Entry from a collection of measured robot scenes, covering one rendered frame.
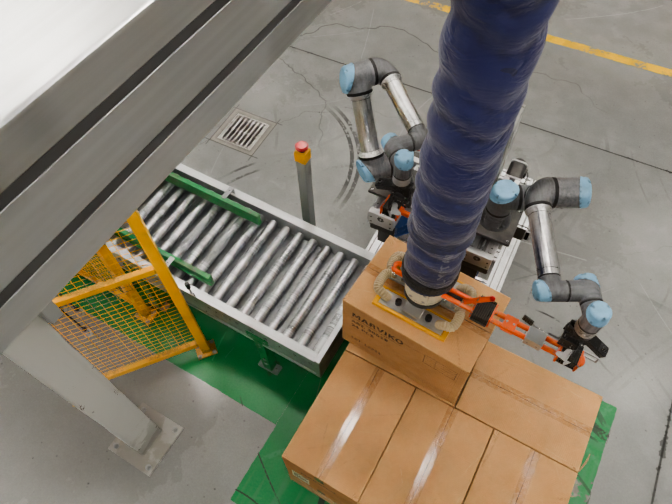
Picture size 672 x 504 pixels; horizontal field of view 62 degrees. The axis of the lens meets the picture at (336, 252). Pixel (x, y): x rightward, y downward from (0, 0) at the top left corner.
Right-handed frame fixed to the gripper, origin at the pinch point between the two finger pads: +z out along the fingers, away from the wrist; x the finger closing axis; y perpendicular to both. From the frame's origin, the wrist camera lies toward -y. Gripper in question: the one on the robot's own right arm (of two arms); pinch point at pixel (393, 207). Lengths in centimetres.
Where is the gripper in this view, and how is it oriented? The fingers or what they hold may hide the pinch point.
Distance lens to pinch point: 251.0
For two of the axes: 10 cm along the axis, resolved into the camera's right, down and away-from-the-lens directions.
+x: 5.3, -7.2, 4.5
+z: 0.2, 5.4, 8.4
